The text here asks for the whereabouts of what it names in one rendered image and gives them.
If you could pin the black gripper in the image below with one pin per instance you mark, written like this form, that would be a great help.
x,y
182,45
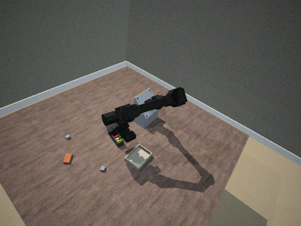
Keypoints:
x,y
126,134

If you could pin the orange rectangular block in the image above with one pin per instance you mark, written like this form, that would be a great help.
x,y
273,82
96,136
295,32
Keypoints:
x,y
67,158

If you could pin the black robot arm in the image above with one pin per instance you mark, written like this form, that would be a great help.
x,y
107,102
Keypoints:
x,y
127,113

